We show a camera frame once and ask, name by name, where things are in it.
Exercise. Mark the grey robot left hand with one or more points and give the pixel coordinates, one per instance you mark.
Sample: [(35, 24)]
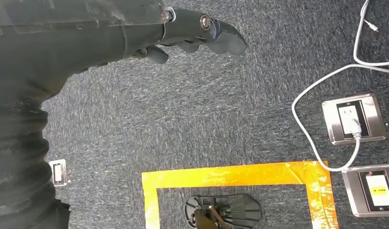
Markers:
[(71, 38)]

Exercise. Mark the steel floor socket yellow label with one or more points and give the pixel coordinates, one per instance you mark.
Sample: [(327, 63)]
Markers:
[(352, 196)]

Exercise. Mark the steel floor socket with plug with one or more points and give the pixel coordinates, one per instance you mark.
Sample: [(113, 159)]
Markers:
[(333, 126)]

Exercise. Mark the black robot foot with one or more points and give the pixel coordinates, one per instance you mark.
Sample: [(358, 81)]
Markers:
[(238, 211)]

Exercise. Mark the yellow floor tape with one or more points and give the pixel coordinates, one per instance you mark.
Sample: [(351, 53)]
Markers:
[(229, 177)]

